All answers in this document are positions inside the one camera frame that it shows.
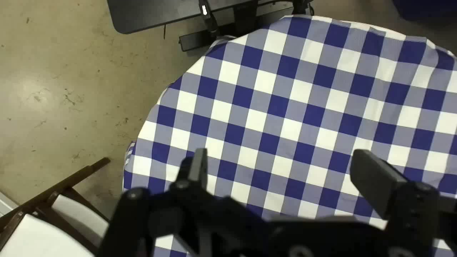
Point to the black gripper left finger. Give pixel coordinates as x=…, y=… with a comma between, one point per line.
x=199, y=166

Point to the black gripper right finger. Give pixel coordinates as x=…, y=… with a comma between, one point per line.
x=380, y=183

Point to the blue white checked tablecloth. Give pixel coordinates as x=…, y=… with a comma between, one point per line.
x=295, y=109

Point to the black stand foot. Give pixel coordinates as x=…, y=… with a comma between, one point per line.
x=200, y=40

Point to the black robot cart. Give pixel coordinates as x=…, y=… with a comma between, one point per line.
x=152, y=12

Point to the dark blue object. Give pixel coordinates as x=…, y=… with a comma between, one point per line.
x=426, y=7

